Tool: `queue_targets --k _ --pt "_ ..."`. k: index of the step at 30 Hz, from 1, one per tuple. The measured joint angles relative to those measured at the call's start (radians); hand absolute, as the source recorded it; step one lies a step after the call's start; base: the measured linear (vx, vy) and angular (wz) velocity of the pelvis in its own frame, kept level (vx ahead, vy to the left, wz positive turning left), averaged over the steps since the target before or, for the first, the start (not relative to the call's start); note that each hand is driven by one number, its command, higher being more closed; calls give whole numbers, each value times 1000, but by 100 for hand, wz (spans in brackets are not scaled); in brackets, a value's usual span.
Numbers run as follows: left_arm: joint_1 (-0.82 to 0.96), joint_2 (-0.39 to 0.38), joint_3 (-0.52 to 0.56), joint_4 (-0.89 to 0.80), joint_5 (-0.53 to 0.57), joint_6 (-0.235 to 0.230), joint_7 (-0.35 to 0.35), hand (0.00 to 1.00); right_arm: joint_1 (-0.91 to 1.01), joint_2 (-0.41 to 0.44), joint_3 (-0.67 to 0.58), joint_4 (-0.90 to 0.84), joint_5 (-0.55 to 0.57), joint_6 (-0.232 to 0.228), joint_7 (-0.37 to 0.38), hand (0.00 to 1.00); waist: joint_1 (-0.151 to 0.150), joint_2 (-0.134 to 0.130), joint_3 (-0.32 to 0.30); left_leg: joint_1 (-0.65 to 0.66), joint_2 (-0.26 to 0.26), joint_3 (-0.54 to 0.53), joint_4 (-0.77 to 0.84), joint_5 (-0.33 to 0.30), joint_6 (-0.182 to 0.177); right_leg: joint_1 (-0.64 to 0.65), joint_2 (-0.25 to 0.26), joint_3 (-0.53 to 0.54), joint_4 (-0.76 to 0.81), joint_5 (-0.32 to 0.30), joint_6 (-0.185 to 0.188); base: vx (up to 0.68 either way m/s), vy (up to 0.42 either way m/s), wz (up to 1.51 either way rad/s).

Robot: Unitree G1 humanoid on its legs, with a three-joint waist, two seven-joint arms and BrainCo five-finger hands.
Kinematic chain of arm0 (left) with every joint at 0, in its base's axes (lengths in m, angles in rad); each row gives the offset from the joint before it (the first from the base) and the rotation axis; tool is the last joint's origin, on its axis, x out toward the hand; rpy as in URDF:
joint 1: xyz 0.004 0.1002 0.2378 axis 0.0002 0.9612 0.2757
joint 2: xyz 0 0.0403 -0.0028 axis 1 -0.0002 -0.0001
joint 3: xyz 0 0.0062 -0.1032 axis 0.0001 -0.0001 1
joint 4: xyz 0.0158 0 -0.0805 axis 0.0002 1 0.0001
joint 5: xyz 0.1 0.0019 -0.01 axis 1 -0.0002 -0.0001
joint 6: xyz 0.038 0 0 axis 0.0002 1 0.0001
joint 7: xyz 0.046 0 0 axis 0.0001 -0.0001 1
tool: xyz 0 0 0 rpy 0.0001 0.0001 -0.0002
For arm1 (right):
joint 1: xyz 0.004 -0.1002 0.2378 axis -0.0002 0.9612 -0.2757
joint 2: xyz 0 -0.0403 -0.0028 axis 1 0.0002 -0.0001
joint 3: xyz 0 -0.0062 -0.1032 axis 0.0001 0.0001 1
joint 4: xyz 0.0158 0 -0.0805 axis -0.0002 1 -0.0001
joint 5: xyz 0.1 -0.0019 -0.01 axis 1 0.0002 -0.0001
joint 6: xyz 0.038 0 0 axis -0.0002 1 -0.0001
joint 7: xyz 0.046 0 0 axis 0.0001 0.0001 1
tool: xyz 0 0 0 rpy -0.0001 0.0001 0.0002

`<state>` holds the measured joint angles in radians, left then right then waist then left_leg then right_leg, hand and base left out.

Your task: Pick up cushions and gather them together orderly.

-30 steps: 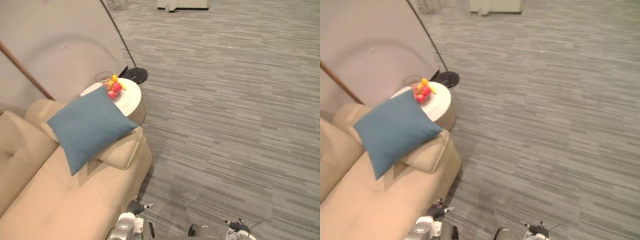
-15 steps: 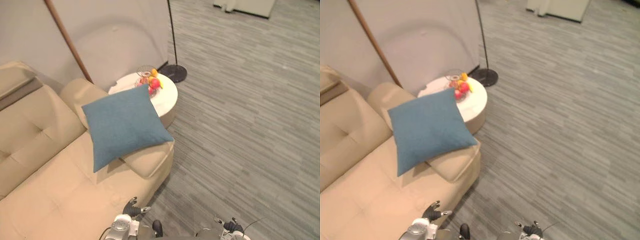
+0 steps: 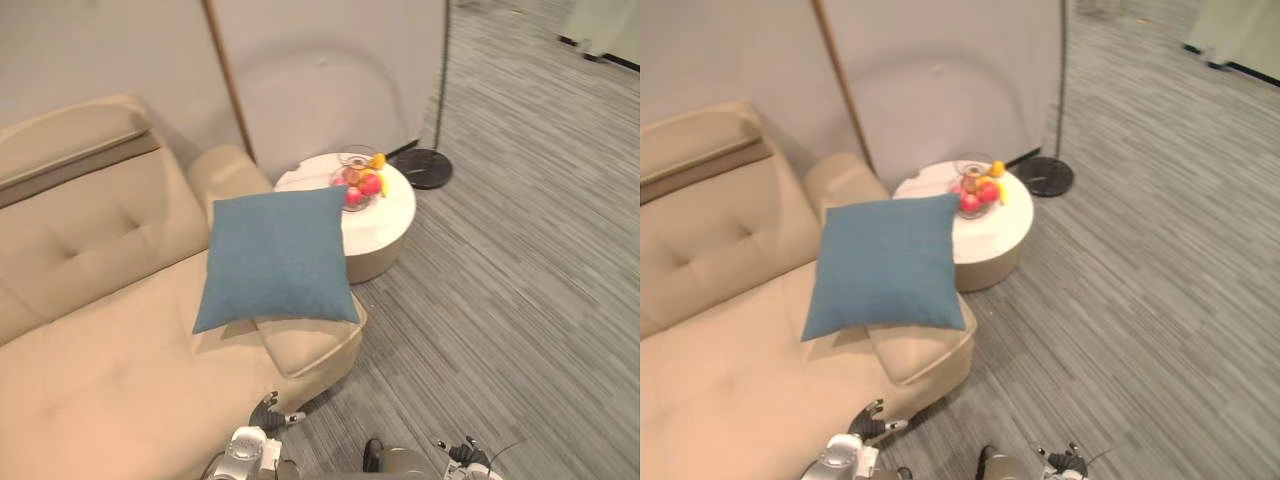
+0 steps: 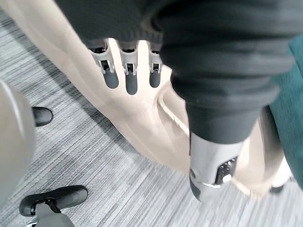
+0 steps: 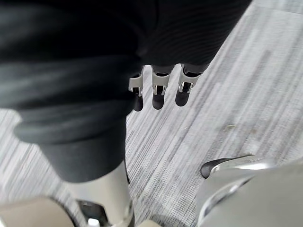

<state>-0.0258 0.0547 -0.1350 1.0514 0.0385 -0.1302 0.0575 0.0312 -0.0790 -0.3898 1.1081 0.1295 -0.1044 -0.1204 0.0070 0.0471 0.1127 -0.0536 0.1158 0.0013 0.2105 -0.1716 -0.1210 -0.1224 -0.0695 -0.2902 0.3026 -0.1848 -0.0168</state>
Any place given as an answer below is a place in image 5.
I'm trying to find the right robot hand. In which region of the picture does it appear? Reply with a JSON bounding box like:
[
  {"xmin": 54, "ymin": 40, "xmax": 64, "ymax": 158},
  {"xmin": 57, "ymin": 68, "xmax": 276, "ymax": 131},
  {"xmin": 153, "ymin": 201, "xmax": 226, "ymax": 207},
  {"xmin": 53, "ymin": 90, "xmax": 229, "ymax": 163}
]
[{"xmin": 0, "ymin": 0, "xmax": 253, "ymax": 227}]

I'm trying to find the beige cushion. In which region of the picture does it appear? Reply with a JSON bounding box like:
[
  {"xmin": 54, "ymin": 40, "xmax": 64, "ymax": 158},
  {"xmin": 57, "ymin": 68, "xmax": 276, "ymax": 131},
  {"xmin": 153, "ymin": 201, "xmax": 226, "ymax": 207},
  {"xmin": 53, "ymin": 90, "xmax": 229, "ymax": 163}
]
[{"xmin": 0, "ymin": 195, "xmax": 80, "ymax": 227}]

